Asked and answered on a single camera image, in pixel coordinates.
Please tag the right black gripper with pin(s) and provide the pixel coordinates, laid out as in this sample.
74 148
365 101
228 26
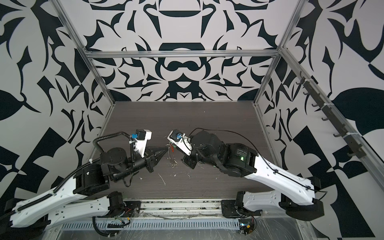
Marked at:
191 161

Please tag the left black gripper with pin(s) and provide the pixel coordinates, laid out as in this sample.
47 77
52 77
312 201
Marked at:
151 158

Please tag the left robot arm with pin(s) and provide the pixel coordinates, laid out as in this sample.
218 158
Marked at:
27 219

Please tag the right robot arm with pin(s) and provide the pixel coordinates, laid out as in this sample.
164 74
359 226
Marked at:
294 195

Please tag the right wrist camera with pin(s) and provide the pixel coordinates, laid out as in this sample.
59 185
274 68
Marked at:
181 141

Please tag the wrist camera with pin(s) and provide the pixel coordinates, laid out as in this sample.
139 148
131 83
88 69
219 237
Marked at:
181 141
139 141

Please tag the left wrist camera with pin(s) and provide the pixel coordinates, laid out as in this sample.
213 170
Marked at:
139 141

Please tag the aluminium front rail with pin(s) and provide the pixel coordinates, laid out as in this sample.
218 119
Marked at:
174 209

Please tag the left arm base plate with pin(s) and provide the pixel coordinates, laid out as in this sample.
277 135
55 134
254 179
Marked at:
131 209

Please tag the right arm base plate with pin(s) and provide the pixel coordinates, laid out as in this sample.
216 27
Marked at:
230 211

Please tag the white slotted cable duct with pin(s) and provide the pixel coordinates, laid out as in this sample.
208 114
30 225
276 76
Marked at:
186 224

